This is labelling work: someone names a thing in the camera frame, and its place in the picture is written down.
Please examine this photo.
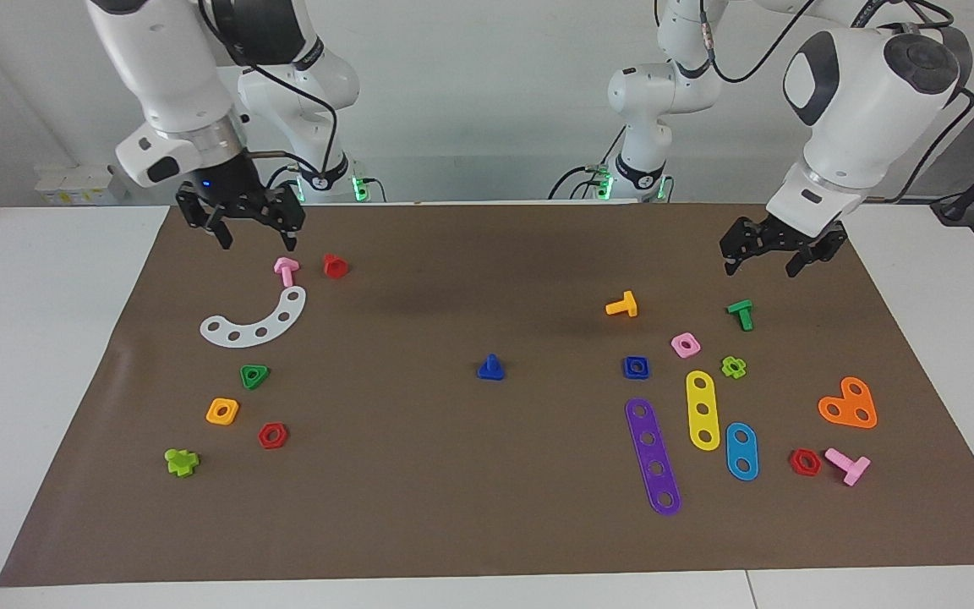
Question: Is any yellow three-hole strip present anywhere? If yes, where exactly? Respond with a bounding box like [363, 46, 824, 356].
[686, 370, 721, 452]

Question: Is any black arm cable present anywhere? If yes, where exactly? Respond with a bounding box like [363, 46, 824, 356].
[660, 0, 974, 204]
[200, 0, 341, 183]

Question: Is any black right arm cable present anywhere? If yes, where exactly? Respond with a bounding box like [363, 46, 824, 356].
[200, 0, 341, 183]

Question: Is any orange heart-shaped plate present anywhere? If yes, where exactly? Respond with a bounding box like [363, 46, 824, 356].
[818, 376, 878, 430]

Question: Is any black base cable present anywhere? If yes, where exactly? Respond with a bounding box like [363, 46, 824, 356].
[260, 163, 302, 194]
[548, 165, 619, 201]

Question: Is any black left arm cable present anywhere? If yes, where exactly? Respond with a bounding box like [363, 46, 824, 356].
[660, 0, 974, 204]

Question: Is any blue two-hole strip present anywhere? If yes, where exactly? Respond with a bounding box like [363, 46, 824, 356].
[725, 422, 760, 482]

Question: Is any white background box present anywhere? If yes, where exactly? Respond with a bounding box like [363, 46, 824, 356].
[35, 163, 123, 206]

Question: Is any brown table mat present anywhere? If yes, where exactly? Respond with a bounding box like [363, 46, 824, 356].
[0, 201, 974, 588]

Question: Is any white curved perforated plate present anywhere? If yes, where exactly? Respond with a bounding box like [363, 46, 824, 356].
[200, 286, 308, 348]

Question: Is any purple four-hole strip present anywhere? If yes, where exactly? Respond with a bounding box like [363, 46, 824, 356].
[625, 398, 682, 517]

